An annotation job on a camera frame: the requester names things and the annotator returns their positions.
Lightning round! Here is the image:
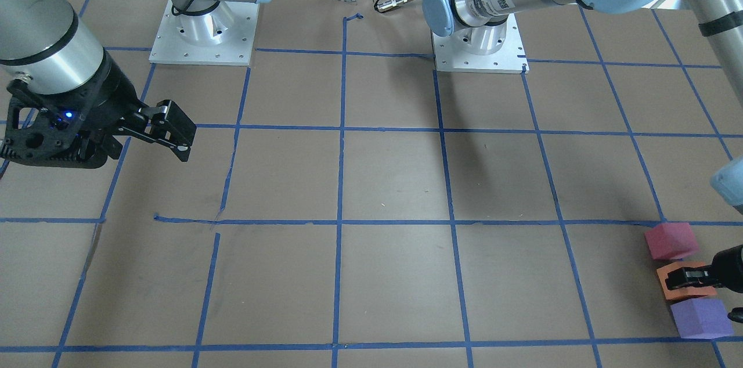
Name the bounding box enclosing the purple foam block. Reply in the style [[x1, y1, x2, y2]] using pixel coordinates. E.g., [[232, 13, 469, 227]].
[[670, 298, 734, 340]]

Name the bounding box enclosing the pink foam block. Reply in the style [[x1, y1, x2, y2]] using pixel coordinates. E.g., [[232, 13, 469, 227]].
[[643, 222, 699, 261]]

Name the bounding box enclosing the orange foam block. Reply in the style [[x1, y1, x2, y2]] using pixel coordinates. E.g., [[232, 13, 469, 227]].
[[656, 261, 717, 302]]

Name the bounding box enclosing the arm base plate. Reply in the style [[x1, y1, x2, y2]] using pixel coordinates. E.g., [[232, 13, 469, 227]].
[[149, 1, 260, 66], [431, 15, 530, 74]]

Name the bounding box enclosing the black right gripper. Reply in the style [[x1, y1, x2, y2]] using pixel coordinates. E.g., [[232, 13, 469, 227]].
[[2, 53, 197, 169]]

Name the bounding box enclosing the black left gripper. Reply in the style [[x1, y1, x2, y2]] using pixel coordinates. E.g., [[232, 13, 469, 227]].
[[665, 244, 743, 324]]

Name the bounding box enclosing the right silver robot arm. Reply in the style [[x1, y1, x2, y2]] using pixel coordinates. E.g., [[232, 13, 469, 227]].
[[1, 0, 271, 169]]

